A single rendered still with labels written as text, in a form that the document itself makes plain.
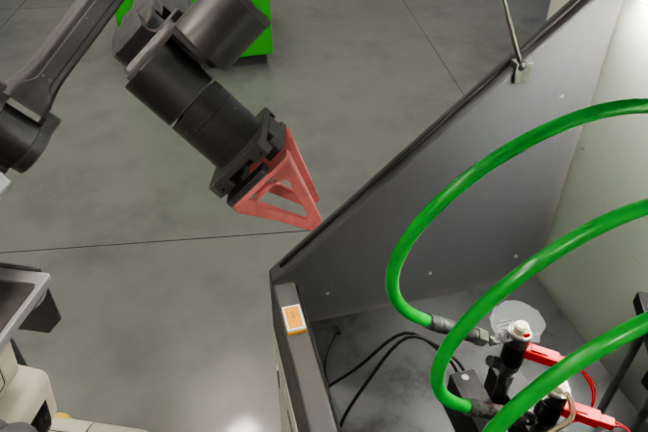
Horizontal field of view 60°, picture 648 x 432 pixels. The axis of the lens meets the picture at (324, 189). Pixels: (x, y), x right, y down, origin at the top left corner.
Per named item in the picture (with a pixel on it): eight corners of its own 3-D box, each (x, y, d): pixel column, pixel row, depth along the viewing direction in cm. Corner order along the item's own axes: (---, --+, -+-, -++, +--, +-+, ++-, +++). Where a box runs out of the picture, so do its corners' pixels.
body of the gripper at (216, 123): (280, 118, 56) (223, 65, 53) (278, 152, 46) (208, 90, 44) (234, 162, 57) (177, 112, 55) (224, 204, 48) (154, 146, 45)
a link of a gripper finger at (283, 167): (339, 180, 56) (270, 116, 53) (346, 212, 49) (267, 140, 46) (291, 225, 57) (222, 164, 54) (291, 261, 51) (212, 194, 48)
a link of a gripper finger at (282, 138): (337, 173, 58) (271, 109, 55) (344, 202, 51) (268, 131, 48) (291, 215, 59) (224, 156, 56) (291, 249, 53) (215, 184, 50)
